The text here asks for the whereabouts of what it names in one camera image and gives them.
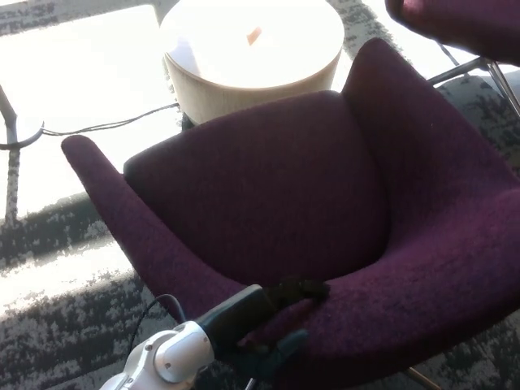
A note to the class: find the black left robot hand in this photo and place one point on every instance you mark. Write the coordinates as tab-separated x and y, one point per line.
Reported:
239	317

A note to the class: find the purple fabric armchair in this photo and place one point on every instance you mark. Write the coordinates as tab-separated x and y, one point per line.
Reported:
406	300

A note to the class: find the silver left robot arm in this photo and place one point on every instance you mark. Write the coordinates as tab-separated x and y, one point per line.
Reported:
170	353

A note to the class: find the purple armchair seat cushion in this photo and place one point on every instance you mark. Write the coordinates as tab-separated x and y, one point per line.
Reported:
264	187

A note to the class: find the round beige side table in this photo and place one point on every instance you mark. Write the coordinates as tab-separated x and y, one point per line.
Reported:
211	97

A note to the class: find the small orange item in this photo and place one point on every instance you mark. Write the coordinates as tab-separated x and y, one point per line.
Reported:
254	35

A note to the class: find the floor lamp pole and base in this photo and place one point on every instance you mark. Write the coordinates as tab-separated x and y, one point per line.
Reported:
11	122

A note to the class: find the purple chair with chrome legs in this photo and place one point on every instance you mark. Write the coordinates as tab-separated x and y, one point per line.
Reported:
467	20

